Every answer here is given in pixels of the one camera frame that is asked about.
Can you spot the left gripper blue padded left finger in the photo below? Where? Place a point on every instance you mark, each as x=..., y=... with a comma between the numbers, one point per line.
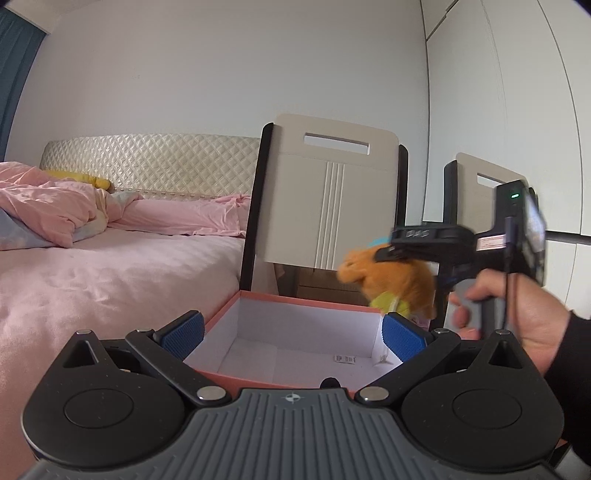
x=182, y=335

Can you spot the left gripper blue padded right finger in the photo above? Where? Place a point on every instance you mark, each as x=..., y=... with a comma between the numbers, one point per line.
x=403, y=337

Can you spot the orange plush toy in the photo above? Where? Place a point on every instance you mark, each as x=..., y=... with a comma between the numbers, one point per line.
x=407, y=287

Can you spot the pink cardboard box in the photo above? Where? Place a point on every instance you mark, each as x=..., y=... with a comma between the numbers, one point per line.
x=266, y=341

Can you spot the black sleeved right forearm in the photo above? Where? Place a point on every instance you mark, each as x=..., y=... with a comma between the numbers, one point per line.
x=569, y=378

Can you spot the person's right hand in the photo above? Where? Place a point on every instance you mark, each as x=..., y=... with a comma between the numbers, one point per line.
x=539, y=319

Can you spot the beige chair on right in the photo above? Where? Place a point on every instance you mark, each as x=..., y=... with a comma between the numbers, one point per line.
x=469, y=197

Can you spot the bed with pink sheet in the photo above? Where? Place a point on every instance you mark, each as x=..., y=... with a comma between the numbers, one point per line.
x=112, y=283

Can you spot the pink pillow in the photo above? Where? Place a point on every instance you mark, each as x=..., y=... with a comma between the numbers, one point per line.
x=224, y=216

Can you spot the beige chair near box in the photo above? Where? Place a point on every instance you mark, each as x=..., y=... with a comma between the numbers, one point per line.
x=322, y=188

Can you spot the yellow pillow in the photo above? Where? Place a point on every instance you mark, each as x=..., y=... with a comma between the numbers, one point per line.
x=96, y=182

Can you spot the cream quilted headboard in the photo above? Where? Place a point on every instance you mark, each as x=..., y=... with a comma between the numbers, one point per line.
x=171, y=166

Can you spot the crumpled pink duvet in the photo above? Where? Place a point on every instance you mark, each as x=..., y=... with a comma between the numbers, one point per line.
x=39, y=210

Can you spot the blue curtain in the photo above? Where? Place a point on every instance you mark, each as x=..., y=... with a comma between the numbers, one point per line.
x=19, y=45

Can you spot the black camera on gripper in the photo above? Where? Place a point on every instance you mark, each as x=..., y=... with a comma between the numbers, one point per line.
x=524, y=229

